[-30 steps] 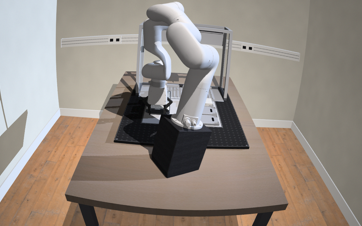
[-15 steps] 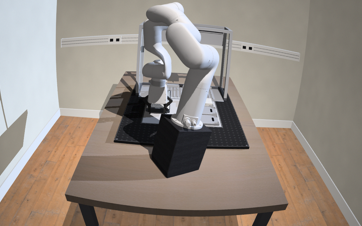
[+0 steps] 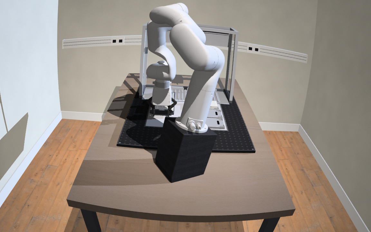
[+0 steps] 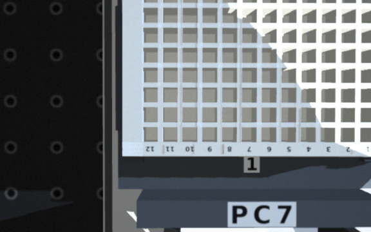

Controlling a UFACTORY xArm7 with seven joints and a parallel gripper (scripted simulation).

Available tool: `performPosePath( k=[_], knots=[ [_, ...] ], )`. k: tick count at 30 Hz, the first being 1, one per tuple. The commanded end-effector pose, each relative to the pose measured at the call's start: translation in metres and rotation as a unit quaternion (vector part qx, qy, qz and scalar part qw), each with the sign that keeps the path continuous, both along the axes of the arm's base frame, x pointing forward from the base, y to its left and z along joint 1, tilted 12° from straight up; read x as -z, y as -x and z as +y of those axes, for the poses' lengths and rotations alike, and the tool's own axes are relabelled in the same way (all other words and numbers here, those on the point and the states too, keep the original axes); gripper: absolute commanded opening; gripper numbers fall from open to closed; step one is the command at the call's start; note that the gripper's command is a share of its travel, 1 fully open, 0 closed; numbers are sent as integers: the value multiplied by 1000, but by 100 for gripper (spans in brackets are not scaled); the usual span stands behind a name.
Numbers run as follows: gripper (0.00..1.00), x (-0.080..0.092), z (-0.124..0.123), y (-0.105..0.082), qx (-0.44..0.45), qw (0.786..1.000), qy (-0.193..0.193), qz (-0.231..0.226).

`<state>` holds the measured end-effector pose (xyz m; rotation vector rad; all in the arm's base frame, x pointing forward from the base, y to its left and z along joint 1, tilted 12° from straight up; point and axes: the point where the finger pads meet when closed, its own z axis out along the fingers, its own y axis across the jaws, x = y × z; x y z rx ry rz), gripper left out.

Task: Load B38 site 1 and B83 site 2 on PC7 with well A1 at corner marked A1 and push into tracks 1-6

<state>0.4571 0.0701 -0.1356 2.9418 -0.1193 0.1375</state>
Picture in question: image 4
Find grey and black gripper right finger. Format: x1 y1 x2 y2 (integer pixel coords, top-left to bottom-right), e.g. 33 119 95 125
318 227 360 232

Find white well plate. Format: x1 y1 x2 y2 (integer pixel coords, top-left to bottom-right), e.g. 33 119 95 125
122 0 371 157

